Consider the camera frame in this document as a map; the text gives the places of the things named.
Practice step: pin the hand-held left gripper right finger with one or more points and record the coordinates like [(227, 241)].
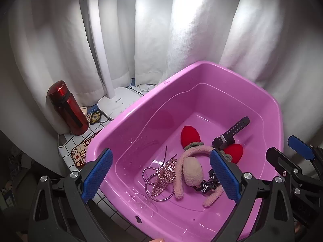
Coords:
[(224, 176)]

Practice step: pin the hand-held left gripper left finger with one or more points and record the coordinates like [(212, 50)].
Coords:
[(97, 176)]

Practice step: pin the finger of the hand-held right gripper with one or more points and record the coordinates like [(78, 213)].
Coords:
[(300, 145), (280, 157)]

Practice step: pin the pink fluffy strawberry headband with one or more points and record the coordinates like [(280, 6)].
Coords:
[(179, 181)]

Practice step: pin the black wristwatch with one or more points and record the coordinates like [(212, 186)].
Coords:
[(237, 127)]

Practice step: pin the brown hairpin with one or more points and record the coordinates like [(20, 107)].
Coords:
[(165, 156)]

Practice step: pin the pink plastic basin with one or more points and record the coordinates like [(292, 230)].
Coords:
[(156, 121)]

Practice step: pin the card suit patterned mat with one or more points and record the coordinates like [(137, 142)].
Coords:
[(80, 153)]

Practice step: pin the black and white checkered cloth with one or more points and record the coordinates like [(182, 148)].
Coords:
[(69, 141)]

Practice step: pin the small pink figurine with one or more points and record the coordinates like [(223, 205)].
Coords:
[(84, 111)]

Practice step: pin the red water bottle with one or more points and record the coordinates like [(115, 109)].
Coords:
[(67, 108)]

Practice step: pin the white desk lamp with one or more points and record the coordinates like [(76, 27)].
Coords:
[(118, 103)]

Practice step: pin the white curtain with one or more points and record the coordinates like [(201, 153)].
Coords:
[(201, 30)]

